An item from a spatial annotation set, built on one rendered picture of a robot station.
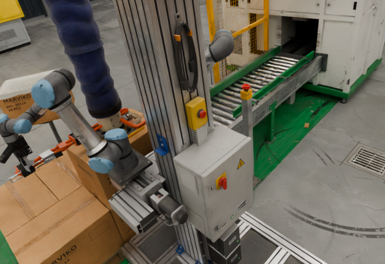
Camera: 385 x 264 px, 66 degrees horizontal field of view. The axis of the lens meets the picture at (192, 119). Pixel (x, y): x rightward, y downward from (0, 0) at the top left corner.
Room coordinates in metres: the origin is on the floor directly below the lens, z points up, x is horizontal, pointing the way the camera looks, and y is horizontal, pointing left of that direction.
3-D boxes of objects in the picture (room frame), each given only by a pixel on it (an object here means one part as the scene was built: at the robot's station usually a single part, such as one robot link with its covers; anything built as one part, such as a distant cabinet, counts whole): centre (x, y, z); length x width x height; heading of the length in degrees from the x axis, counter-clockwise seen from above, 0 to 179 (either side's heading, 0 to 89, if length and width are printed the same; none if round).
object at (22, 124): (1.38, 0.90, 1.37); 0.11 x 0.11 x 0.08; 69
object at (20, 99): (2.91, 1.58, 0.82); 0.60 x 0.40 x 0.40; 100
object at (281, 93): (2.54, -0.79, 0.50); 2.31 x 0.05 x 0.19; 131
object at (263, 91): (2.81, -1.02, 0.60); 1.60 x 0.10 x 0.09; 131
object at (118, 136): (1.31, 0.42, 1.20); 0.13 x 0.12 x 0.14; 159
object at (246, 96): (2.02, -0.45, 0.50); 0.07 x 0.07 x 1.00; 41
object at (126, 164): (1.32, 0.42, 1.09); 0.15 x 0.15 x 0.10
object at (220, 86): (3.22, -0.67, 0.60); 1.60 x 0.10 x 0.09; 131
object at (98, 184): (1.80, 0.58, 0.74); 0.60 x 0.40 x 0.40; 132
